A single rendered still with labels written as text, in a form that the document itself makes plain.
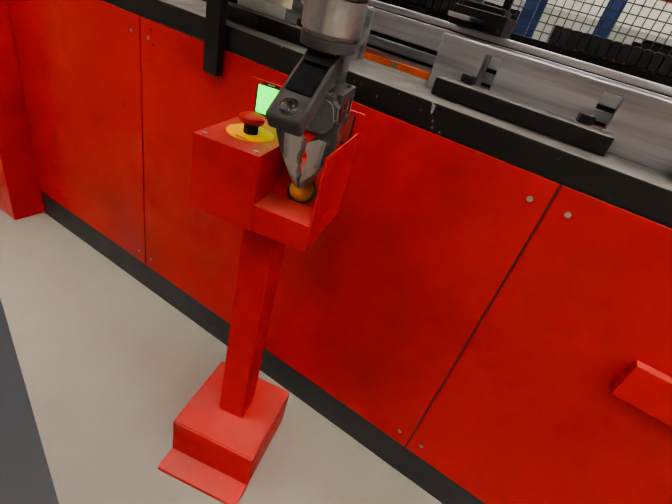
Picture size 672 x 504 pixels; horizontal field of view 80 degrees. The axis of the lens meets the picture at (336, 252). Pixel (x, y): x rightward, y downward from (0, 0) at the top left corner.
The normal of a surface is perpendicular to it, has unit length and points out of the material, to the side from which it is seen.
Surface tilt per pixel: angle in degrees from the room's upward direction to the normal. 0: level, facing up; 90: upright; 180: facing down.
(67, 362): 0
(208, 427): 0
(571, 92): 90
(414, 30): 90
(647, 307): 90
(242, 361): 90
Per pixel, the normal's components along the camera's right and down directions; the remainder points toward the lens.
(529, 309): -0.52, 0.37
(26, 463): 0.86, 0.43
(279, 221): -0.32, 0.46
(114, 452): 0.23, -0.81
